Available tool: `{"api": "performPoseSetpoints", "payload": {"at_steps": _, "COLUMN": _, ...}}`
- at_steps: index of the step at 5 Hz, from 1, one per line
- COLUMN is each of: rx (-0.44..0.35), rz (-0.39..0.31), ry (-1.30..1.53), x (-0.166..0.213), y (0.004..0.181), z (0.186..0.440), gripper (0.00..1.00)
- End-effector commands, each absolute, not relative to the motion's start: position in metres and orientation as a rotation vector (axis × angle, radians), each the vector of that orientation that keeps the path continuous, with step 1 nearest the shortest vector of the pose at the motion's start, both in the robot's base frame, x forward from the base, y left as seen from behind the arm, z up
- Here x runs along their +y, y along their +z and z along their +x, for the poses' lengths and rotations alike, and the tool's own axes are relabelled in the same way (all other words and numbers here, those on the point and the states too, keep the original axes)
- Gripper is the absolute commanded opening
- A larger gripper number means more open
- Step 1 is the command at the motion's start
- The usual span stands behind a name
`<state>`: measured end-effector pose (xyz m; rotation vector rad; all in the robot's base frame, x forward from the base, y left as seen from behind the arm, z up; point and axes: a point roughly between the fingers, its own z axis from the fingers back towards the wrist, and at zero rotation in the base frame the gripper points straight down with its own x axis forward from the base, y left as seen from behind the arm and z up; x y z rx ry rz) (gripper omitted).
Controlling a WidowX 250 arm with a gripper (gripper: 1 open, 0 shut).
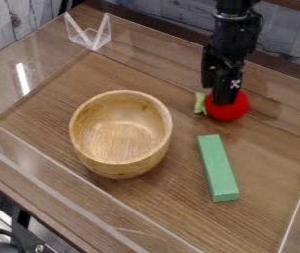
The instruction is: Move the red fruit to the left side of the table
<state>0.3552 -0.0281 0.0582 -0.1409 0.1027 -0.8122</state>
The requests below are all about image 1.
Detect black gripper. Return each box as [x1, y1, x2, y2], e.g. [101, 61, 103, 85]
[201, 13, 263, 105]

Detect red plush strawberry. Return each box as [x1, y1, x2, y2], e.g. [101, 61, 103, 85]
[193, 91, 249, 122]

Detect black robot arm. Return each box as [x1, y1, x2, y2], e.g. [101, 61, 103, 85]
[201, 0, 263, 105]

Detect wooden bowl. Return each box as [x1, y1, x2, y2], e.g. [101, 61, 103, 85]
[68, 90, 172, 179]

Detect green rectangular block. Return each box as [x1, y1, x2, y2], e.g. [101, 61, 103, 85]
[197, 134, 240, 202]

